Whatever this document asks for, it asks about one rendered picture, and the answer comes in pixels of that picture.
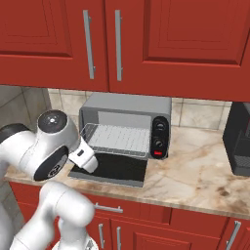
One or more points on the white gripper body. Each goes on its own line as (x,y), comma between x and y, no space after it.
(87,162)

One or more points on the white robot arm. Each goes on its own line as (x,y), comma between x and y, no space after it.
(49,153)

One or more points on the black glass toaster oven door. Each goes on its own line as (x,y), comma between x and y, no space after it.
(120,169)

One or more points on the grey toaster oven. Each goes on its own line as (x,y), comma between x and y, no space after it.
(130,105)

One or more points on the black toaster oven knob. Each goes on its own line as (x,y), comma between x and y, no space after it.
(159,125)
(158,142)

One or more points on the red drawer front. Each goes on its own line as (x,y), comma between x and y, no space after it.
(143,210)
(198,223)

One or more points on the black coffee machine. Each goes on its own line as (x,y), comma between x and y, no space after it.
(239,140)

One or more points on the red wall cupboard door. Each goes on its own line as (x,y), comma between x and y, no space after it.
(185,42)
(42,39)

